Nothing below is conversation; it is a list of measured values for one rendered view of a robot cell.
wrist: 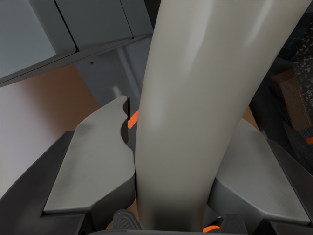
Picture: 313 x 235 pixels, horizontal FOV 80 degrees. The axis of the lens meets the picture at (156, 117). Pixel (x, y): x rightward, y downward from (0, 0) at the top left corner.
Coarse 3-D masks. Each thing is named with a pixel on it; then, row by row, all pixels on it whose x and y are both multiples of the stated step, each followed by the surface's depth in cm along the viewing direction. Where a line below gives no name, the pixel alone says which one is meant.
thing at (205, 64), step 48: (192, 0) 3; (240, 0) 3; (288, 0) 3; (192, 48) 4; (240, 48) 3; (144, 96) 5; (192, 96) 4; (240, 96) 4; (144, 144) 5; (192, 144) 5; (144, 192) 6; (192, 192) 6
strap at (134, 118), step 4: (136, 112) 126; (132, 116) 128; (136, 116) 127; (132, 120) 129; (136, 120) 129; (128, 124) 131; (132, 124) 131; (204, 228) 165; (208, 228) 164; (212, 228) 162; (204, 232) 167
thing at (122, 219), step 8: (120, 216) 5; (128, 216) 5; (232, 216) 5; (240, 216) 5; (120, 224) 5; (128, 224) 5; (136, 224) 5; (224, 224) 5; (232, 224) 5; (240, 224) 5; (96, 232) 4; (104, 232) 4; (112, 232) 4; (120, 232) 5; (128, 232) 5; (136, 232) 5; (144, 232) 5; (152, 232) 5; (160, 232) 5; (168, 232) 5; (176, 232) 5; (184, 232) 5; (192, 232) 5; (200, 232) 5; (224, 232) 5; (232, 232) 5; (240, 232) 5
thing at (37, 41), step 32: (0, 0) 27; (32, 0) 27; (64, 0) 34; (96, 0) 46; (128, 0) 71; (0, 32) 29; (32, 32) 28; (64, 32) 32; (96, 32) 42; (128, 32) 63; (0, 64) 32; (32, 64) 31; (64, 64) 67
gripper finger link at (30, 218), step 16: (64, 144) 8; (48, 160) 7; (32, 176) 6; (48, 176) 6; (16, 192) 6; (32, 192) 6; (48, 192) 6; (0, 208) 5; (16, 208) 5; (32, 208) 5; (0, 224) 5; (16, 224) 5; (32, 224) 5; (48, 224) 5; (64, 224) 5; (80, 224) 5
